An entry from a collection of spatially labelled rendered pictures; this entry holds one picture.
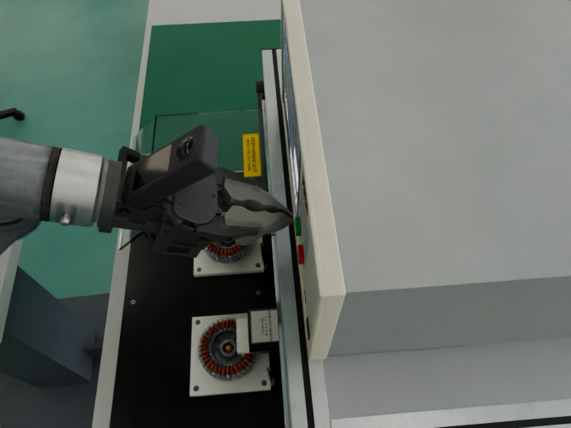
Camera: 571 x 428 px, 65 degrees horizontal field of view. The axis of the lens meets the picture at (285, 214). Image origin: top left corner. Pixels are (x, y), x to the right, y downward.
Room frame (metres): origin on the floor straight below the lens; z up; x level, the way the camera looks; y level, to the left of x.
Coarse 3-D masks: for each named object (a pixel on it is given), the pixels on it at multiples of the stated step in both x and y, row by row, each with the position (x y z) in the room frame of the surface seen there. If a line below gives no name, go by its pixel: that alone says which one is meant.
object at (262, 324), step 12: (252, 312) 0.26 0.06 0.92; (264, 312) 0.26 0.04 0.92; (276, 312) 0.26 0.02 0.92; (240, 324) 0.26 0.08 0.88; (252, 324) 0.24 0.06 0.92; (264, 324) 0.24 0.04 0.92; (276, 324) 0.24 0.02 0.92; (240, 336) 0.23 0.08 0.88; (252, 336) 0.22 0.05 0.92; (264, 336) 0.22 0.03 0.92; (276, 336) 0.22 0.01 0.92; (240, 348) 0.21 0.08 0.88; (252, 348) 0.21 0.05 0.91; (264, 348) 0.21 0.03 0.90; (276, 348) 0.21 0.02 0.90
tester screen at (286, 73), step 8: (288, 64) 0.46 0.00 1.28; (288, 72) 0.46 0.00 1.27; (288, 80) 0.46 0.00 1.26; (288, 88) 0.46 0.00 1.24; (288, 96) 0.46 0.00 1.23; (288, 104) 0.45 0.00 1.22; (288, 112) 0.45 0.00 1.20; (288, 120) 0.45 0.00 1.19; (296, 120) 0.36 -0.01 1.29; (288, 128) 0.45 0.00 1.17; (296, 128) 0.35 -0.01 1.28; (296, 136) 0.35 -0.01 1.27; (288, 144) 0.45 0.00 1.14; (296, 144) 0.35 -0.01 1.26; (296, 152) 0.35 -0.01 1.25; (296, 160) 0.34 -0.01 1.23; (296, 184) 0.33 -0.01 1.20; (296, 216) 0.32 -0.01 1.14
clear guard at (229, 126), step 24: (168, 120) 0.57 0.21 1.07; (192, 120) 0.57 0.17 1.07; (216, 120) 0.57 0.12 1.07; (240, 120) 0.57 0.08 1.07; (264, 120) 0.57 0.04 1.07; (144, 144) 0.53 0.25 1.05; (240, 144) 0.51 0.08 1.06; (264, 144) 0.51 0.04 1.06; (240, 168) 0.46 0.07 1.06; (264, 168) 0.46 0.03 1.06; (120, 240) 0.35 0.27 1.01
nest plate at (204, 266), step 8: (256, 240) 0.48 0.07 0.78; (256, 248) 0.46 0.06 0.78; (200, 256) 0.44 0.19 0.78; (208, 256) 0.44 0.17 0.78; (248, 256) 0.44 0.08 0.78; (256, 256) 0.44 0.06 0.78; (200, 264) 0.42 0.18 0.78; (208, 264) 0.42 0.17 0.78; (216, 264) 0.42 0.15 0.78; (224, 264) 0.42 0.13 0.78; (232, 264) 0.42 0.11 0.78; (240, 264) 0.42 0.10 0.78; (248, 264) 0.42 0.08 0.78; (256, 264) 0.42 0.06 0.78; (200, 272) 0.40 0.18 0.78; (208, 272) 0.40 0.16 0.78; (216, 272) 0.40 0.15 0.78; (224, 272) 0.40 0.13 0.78; (232, 272) 0.40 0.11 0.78; (240, 272) 0.40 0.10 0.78; (248, 272) 0.40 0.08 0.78; (256, 272) 0.41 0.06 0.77
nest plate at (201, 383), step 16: (192, 320) 0.30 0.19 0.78; (208, 320) 0.30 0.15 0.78; (192, 336) 0.26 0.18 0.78; (192, 352) 0.23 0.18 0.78; (192, 368) 0.20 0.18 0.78; (256, 368) 0.20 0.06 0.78; (192, 384) 0.17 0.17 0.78; (208, 384) 0.17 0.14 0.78; (224, 384) 0.17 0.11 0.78; (240, 384) 0.17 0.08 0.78; (256, 384) 0.17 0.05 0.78
